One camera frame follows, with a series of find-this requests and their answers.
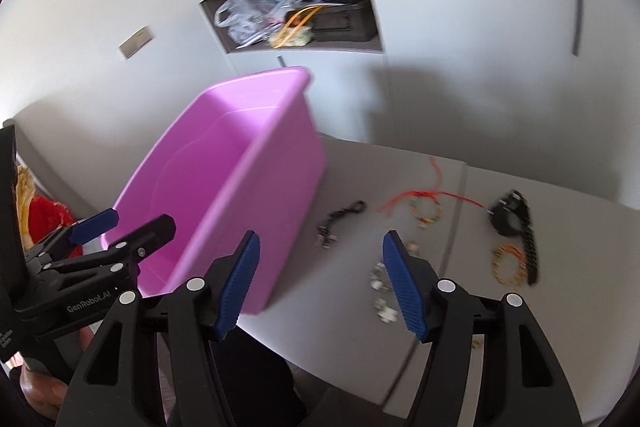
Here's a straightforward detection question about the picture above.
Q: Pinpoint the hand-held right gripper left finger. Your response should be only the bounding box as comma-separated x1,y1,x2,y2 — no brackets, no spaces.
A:
55,231,262,427

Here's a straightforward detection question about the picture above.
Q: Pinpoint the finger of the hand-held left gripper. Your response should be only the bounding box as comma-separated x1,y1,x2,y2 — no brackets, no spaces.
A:
47,214,177,279
22,208,120,265

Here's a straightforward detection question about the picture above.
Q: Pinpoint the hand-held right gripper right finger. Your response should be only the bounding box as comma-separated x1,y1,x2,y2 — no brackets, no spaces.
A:
382,230,583,427

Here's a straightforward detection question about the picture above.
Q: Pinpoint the purple plastic basin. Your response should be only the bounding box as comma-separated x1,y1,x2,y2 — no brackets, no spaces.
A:
100,66,330,315

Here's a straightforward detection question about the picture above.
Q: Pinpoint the red string beaded bracelet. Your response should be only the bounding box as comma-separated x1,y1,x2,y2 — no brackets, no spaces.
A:
375,156,487,230

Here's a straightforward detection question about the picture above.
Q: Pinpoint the orange braided bracelet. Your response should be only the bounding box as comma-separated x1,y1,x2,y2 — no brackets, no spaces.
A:
491,243,530,290

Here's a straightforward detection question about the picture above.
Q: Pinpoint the silver jewelry piece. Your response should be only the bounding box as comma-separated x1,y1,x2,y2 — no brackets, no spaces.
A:
369,262,392,293
374,298,399,324

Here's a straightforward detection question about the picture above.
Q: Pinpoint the person's left hand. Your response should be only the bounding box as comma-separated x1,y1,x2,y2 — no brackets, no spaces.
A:
20,368,71,420

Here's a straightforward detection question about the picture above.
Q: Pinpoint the red and yellow cloth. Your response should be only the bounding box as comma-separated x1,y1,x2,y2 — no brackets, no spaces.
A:
15,162,101,258

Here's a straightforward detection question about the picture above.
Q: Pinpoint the black wristwatch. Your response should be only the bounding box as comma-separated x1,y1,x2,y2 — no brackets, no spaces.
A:
487,189,543,285

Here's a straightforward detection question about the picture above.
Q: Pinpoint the clear plastic bag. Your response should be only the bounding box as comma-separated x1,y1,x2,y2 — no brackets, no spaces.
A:
214,0,273,44

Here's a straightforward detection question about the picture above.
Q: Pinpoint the black case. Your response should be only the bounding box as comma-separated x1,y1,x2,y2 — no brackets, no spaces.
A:
310,2,376,44

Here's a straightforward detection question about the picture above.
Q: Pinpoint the black cord with silver charm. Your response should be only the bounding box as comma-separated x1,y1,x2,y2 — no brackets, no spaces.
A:
315,201,367,250

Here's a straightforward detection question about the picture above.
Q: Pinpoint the grey wall switch plate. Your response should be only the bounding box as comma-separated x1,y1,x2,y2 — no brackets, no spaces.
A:
118,26,155,58

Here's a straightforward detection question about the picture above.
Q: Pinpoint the yellow handled bag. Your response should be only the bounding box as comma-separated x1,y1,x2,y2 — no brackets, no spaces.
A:
269,6,326,48

